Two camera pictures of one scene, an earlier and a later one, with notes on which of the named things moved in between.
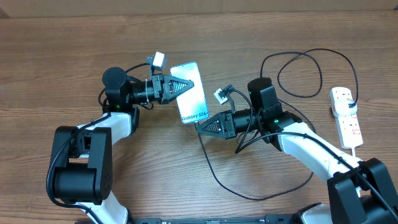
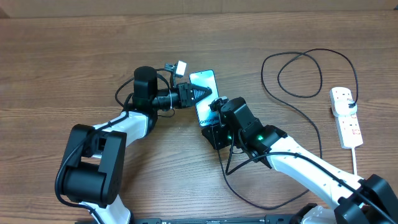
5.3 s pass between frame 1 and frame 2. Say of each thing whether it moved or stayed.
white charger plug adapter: stayed
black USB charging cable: moved
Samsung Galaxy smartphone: moved
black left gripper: moved
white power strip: stayed
